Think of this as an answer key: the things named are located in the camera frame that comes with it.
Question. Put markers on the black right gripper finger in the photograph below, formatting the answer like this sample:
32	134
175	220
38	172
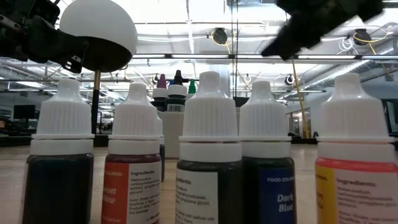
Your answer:
292	40

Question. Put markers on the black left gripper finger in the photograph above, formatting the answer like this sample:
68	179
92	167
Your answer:
53	43

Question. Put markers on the small yellow-labelled coloring bottle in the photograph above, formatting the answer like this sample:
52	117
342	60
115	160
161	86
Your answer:
354	124

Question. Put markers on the large green-capped coloring bottle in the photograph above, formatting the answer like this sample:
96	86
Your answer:
192	87

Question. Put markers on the small sunset yellow coloring bottle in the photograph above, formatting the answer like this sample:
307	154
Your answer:
133	124

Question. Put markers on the large purple-capped coloring bottle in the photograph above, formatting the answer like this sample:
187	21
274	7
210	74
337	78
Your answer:
161	81

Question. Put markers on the small dark white-labelled coloring bottle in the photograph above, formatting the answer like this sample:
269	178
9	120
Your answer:
208	124

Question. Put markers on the large black-capped coloring bottle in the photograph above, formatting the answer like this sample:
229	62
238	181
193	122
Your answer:
177	90

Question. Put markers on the small black food coloring bottle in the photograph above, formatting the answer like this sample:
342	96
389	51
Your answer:
59	186

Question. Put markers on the small dark blue coloring bottle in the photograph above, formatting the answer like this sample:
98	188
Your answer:
267	186

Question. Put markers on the white globe table lamp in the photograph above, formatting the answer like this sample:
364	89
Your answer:
99	25

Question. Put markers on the black computer monitor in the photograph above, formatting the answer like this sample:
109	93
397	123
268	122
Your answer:
24	112

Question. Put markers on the white plastic storage bin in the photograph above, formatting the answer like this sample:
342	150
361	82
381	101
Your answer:
171	133

